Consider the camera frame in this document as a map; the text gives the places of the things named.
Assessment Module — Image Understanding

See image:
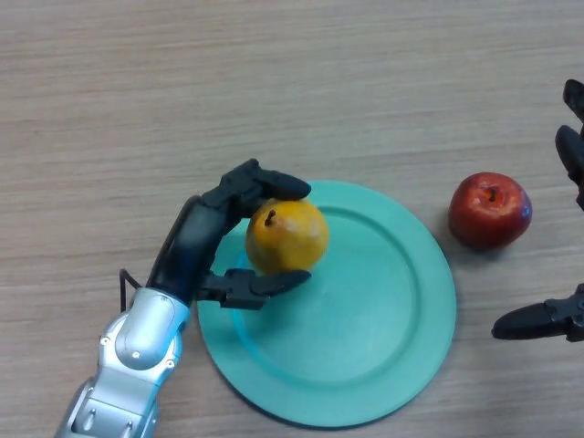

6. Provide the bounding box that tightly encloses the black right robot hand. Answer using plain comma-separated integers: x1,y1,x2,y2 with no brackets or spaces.
491,78,584,342

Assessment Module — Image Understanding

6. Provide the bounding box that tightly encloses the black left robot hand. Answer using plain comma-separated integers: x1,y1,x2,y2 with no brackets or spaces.
145,158,313,311

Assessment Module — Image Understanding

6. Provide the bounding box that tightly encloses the yellow pear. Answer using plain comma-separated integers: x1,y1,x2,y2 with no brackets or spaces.
245,199,330,276

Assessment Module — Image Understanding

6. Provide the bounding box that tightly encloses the green round plate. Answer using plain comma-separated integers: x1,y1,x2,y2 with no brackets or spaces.
195,180,457,429

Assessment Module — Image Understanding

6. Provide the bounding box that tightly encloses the red apple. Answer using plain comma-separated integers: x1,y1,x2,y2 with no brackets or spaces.
447,172,534,250

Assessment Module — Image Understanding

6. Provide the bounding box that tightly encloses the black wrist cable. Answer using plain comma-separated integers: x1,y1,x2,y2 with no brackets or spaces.
118,268,142,316

